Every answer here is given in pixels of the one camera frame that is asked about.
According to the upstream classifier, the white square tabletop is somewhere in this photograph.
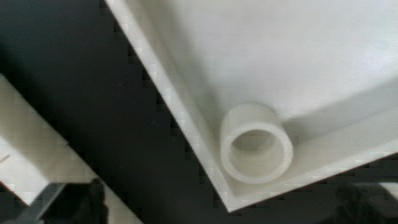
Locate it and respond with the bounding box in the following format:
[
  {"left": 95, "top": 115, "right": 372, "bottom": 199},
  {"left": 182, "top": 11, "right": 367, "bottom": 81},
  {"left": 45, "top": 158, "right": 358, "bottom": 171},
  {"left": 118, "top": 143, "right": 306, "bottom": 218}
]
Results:
[{"left": 105, "top": 0, "right": 398, "bottom": 210}]

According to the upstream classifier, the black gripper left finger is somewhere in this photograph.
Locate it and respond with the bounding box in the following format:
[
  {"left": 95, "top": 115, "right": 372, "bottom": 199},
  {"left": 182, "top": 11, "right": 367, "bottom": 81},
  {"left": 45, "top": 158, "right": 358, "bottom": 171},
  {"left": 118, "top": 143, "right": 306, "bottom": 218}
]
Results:
[{"left": 15, "top": 178, "right": 107, "bottom": 224}]

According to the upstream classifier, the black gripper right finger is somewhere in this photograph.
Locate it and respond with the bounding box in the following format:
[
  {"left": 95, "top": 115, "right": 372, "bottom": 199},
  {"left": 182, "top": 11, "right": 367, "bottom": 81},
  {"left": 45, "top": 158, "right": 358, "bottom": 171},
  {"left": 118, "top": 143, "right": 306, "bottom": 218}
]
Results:
[{"left": 333, "top": 183, "right": 398, "bottom": 224}]

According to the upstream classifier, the white L-shaped fence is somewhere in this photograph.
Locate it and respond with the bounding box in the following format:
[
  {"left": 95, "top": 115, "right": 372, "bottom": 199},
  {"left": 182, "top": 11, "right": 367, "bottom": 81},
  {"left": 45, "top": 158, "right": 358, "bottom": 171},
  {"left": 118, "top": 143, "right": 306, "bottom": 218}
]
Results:
[{"left": 0, "top": 75, "right": 144, "bottom": 224}]

